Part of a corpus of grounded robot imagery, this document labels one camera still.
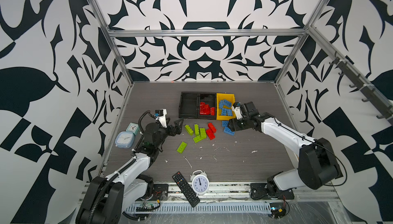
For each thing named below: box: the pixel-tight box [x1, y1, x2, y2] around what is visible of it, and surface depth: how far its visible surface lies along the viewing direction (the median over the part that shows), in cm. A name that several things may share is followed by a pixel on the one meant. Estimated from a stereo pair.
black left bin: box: [178, 91, 199, 119], surface depth 104 cm
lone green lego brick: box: [176, 141, 188, 154], surface depth 90 cm
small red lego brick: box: [209, 106, 216, 116], surface depth 102 cm
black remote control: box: [171, 171, 201, 208], surface depth 76 cm
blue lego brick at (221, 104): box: [219, 100, 225, 110], surface depth 107 cm
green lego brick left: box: [184, 124, 194, 136], surface depth 95 cm
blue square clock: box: [114, 131, 135, 149], surface depth 89 cm
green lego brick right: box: [192, 127, 207, 144], surface depth 93 cm
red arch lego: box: [199, 101, 211, 116], surface depth 104 cm
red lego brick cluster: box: [205, 122, 217, 141], surface depth 94 cm
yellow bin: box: [216, 93, 227, 121], surface depth 101 cm
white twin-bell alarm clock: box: [189, 169, 210, 196], surface depth 76 cm
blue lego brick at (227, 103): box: [223, 99, 232, 108], surface depth 107 cm
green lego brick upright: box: [193, 123, 200, 137], surface depth 95 cm
